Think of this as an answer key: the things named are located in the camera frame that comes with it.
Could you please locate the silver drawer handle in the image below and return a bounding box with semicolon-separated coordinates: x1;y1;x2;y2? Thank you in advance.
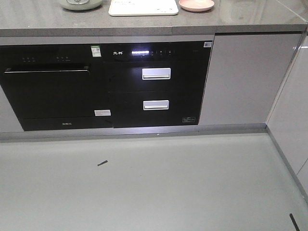
143;100;169;111
141;68;171;80

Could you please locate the pink plastic plate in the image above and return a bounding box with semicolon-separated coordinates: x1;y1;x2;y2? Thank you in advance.
179;0;215;12

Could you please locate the cream bear serving tray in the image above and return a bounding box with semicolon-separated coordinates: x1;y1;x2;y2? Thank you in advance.
108;0;179;16

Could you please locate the lower silver drawer handle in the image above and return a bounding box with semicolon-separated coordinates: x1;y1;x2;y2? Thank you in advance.
143;100;169;111

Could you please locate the grey cabinet door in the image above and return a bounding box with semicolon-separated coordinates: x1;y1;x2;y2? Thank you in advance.
199;34;302;125

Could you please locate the black built-in dishwasher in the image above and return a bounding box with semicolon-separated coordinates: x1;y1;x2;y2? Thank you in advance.
0;44;112;131

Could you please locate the black disinfection cabinet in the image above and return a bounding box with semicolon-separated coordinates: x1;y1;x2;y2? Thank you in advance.
102;41;212;128

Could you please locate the green electric cooking pot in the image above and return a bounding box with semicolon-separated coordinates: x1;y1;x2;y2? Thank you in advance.
58;0;103;11

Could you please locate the black floor tape strip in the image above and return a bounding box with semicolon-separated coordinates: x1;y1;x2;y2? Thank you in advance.
97;160;108;167

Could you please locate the upper silver drawer handle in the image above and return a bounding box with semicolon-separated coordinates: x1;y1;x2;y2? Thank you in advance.
141;68;171;80

